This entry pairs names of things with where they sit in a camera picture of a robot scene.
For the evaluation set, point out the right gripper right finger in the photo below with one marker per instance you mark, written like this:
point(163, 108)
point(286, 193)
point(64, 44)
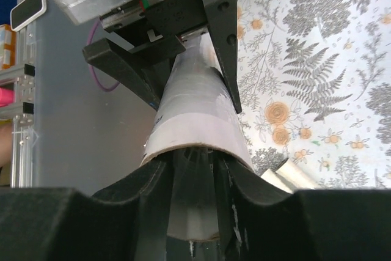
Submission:
point(258, 221)

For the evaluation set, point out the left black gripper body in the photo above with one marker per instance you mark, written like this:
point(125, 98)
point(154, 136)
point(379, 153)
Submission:
point(158, 29)

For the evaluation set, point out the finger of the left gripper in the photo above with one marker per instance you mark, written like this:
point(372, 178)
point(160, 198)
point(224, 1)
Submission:
point(222, 27)
point(128, 69)

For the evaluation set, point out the blue badminton racket upper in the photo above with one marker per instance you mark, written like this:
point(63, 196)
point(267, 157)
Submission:
point(295, 176)

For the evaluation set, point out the aluminium frame rail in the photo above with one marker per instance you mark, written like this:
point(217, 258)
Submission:
point(21, 79)

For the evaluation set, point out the white shuttlecock tube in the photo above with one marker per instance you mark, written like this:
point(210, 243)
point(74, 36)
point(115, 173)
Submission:
point(196, 119)

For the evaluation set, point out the floral tablecloth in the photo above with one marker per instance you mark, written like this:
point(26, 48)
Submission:
point(314, 81)

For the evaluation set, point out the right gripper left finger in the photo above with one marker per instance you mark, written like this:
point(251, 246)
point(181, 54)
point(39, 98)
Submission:
point(128, 220)

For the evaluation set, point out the white-edged smartphone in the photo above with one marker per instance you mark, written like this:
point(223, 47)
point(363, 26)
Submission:
point(25, 13)

